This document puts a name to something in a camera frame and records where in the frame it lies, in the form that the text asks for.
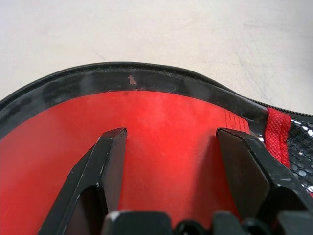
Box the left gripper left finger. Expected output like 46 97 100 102
36 127 129 235

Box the red and black zippered case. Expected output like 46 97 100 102
0 61 313 198

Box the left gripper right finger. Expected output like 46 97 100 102
216 127 313 219

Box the red table tennis paddle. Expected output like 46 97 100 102
0 90 250 230

